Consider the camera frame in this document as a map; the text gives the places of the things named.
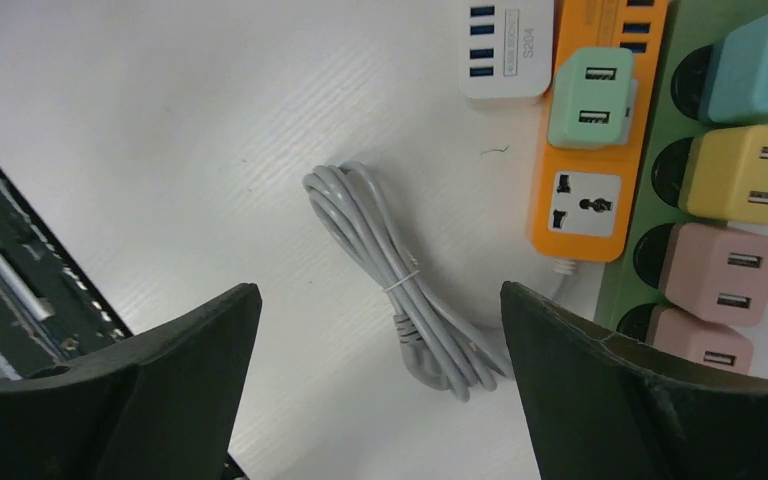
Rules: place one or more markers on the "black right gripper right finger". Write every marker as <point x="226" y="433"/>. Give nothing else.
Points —
<point x="601" y="405"/>

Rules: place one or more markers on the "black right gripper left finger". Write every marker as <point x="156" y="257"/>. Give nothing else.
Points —
<point x="159" y="405"/>

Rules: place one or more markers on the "white power strip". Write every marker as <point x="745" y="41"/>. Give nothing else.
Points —
<point x="506" y="49"/>

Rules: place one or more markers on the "pink adapter on green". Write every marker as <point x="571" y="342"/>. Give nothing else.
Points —
<point x="678" y="333"/>
<point x="718" y="274"/>

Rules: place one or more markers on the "orange power strip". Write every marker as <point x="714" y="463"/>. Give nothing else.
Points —
<point x="581" y="200"/>

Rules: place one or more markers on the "yellow USB adapter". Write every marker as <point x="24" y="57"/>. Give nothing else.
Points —
<point x="726" y="176"/>

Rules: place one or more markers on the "mint adapter on orange strip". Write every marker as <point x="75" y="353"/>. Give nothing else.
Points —
<point x="592" y="99"/>

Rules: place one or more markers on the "teal USB adapter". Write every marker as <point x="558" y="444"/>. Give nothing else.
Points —
<point x="736" y="86"/>

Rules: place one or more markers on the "green power strip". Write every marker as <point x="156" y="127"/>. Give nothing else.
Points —
<point x="629" y="289"/>

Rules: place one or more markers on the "black mounting base plate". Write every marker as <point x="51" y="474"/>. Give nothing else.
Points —
<point x="50" y="311"/>

